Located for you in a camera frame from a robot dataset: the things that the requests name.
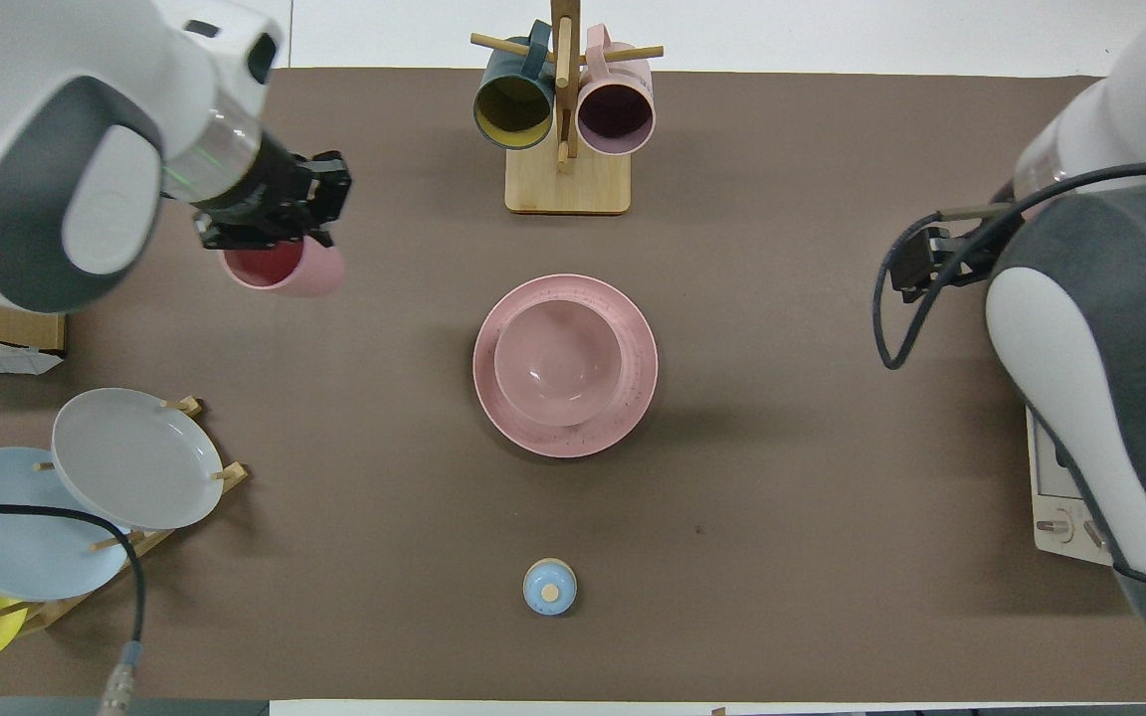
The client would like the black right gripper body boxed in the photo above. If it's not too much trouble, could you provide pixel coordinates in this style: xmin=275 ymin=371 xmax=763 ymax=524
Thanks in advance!
xmin=889 ymin=225 xmax=997 ymax=293

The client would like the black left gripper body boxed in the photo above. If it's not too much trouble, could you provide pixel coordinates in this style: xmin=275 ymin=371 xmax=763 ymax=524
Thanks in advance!
xmin=191 ymin=132 xmax=352 ymax=250

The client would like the pink cup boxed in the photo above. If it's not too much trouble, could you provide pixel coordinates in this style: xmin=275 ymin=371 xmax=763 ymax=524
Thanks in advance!
xmin=222 ymin=234 xmax=346 ymax=298

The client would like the pink bowl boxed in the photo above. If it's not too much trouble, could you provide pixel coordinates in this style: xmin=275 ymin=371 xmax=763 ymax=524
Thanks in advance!
xmin=493 ymin=299 xmax=624 ymax=429

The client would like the brown table mat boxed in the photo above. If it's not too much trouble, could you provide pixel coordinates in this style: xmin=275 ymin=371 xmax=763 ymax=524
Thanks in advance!
xmin=0 ymin=67 xmax=1146 ymax=702

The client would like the dark teal mug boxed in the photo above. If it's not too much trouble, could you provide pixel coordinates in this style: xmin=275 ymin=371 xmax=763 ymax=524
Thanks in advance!
xmin=474 ymin=20 xmax=556 ymax=151

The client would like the grey plate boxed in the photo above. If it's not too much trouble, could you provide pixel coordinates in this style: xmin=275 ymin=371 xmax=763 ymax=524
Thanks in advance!
xmin=52 ymin=388 xmax=225 ymax=531

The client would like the white toaster oven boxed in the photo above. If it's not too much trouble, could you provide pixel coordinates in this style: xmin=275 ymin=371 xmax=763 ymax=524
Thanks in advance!
xmin=1026 ymin=403 xmax=1118 ymax=568

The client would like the wooden mug tree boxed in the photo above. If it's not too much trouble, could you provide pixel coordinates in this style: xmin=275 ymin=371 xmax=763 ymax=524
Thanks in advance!
xmin=471 ymin=0 xmax=665 ymax=216

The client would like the pink plate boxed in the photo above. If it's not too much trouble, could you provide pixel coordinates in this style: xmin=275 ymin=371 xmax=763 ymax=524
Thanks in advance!
xmin=473 ymin=274 xmax=660 ymax=459

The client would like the wooden plate rack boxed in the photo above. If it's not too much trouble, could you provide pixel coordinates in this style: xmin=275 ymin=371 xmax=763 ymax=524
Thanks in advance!
xmin=0 ymin=396 xmax=249 ymax=637

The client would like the light pink mug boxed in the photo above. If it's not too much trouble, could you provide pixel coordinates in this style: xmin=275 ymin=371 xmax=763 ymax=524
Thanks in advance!
xmin=576 ymin=25 xmax=656 ymax=157

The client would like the light blue plate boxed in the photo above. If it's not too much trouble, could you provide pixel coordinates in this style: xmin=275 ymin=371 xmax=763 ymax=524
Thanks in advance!
xmin=0 ymin=447 xmax=133 ymax=602

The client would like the blue lid with wooden knob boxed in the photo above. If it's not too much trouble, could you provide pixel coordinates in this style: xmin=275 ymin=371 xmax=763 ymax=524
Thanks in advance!
xmin=522 ymin=558 xmax=578 ymax=617

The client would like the wooden shelf with wire basket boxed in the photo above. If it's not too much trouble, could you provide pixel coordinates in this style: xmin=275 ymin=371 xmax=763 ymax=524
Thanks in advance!
xmin=0 ymin=291 xmax=68 ymax=354

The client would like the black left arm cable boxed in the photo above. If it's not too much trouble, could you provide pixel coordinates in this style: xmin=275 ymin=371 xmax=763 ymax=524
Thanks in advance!
xmin=0 ymin=504 xmax=147 ymax=716

